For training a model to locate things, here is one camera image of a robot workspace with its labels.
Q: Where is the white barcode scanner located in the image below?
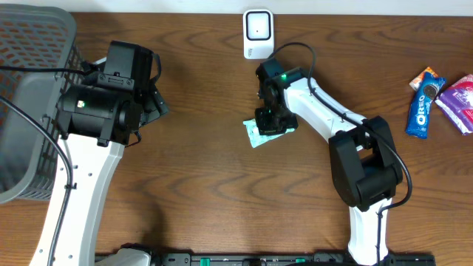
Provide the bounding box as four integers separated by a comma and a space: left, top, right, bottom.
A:
242, 9, 274, 60

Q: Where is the orange Kleenex tissue pack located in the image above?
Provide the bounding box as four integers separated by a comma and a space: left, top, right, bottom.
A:
409, 66, 438, 91

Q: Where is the blue snack wrapper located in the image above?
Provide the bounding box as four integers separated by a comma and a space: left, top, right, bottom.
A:
406, 72, 446, 139

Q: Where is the mint green wipes pack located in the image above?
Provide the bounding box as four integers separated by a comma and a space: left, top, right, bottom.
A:
242, 119, 295, 148

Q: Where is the grey plastic mesh basket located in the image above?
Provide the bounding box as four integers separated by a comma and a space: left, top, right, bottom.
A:
1, 4, 83, 202

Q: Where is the purple Carefree pad pack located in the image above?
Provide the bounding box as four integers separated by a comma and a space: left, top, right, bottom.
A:
435, 74, 472, 135

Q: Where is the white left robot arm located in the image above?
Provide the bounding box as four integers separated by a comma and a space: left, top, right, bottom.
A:
30, 41, 169, 265

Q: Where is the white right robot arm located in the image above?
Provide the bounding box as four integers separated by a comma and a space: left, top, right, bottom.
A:
255, 58, 403, 265

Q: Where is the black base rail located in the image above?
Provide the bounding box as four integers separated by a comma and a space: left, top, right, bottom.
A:
94, 252, 438, 266

